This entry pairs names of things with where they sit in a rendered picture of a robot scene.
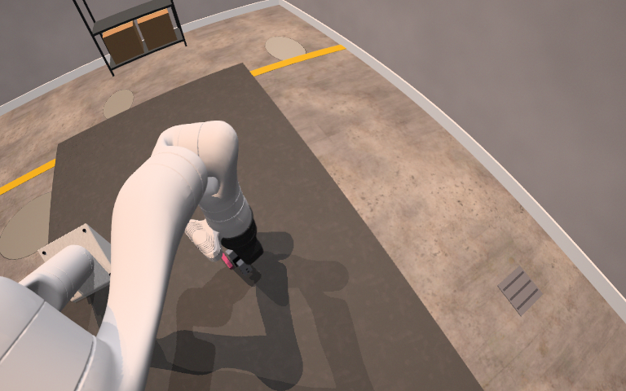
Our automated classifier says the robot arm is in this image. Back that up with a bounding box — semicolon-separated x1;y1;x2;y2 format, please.
0;121;244;391

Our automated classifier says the pink rod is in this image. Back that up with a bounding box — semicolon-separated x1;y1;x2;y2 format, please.
222;254;234;270

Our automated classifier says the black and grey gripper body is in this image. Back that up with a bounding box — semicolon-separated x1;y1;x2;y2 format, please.
184;197;263;265

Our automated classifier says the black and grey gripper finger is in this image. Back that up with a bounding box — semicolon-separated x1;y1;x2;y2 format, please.
236;259;253;276
226;249;240;267

